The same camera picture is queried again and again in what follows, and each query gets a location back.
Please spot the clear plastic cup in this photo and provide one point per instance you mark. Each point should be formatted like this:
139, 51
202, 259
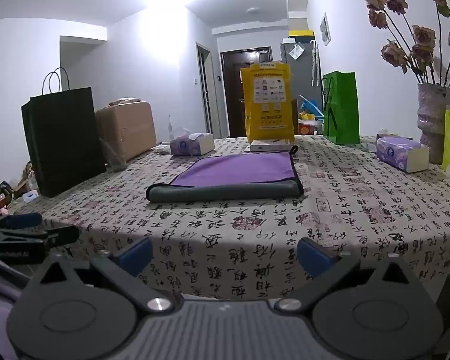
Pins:
114, 159

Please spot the assorted dark clutter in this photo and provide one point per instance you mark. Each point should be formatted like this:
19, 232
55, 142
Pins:
7, 191

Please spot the dark brown door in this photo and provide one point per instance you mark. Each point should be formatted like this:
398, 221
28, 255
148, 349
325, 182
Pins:
232, 90

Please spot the purple and grey towel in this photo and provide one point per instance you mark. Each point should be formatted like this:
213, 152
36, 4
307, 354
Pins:
240, 168

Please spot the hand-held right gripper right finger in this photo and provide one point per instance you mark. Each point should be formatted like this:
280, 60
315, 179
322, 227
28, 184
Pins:
315, 257

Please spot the round ceiling lamp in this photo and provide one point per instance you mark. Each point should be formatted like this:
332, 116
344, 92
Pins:
253, 10

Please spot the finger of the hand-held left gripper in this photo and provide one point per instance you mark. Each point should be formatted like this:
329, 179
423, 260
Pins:
20, 220
58, 234

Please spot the yellow box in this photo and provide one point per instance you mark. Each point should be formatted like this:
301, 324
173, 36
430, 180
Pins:
298, 33

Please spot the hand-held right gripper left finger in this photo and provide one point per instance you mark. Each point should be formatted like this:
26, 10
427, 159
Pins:
135, 257

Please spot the purple tissue pack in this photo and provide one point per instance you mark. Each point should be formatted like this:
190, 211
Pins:
397, 153
191, 146

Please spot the grey textured vase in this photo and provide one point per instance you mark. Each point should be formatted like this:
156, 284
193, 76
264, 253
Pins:
433, 120

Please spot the black paper bag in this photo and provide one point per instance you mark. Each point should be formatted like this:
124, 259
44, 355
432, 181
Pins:
63, 138

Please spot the dried rose bouquet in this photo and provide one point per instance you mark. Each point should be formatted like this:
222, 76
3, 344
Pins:
422, 37

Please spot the green paper bag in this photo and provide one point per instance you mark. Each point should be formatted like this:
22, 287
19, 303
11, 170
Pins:
341, 108

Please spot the white flat box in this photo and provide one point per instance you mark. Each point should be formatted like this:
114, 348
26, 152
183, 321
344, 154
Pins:
270, 145

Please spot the yellow plastic bag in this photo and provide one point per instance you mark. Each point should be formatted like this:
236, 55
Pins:
268, 101

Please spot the printed calligraphy tablecloth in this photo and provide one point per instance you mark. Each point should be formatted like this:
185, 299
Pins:
360, 202

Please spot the brown suitcase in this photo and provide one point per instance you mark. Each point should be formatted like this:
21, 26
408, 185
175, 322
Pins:
127, 127

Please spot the grey refrigerator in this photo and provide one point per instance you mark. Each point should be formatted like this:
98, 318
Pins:
307, 71

